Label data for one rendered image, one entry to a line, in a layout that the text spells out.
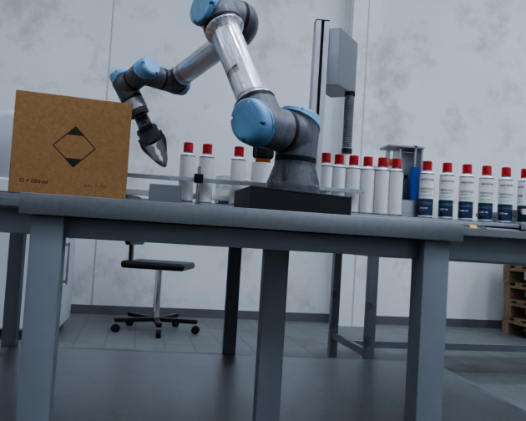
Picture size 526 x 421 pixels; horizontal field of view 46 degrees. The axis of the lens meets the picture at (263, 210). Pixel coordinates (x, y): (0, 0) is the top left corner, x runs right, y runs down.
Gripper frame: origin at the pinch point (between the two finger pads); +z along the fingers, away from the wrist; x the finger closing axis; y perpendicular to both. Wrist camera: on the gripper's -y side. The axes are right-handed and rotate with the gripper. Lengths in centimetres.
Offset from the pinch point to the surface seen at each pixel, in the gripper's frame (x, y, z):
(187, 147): -9.6, -1.3, -1.2
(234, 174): -20.0, -1.4, 14.0
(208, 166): -13.1, -1.7, 7.8
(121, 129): 6.7, -41.1, -8.2
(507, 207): -103, -2, 68
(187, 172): -5.8, -2.2, 6.6
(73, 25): 13, 361, -192
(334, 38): -68, -17, -11
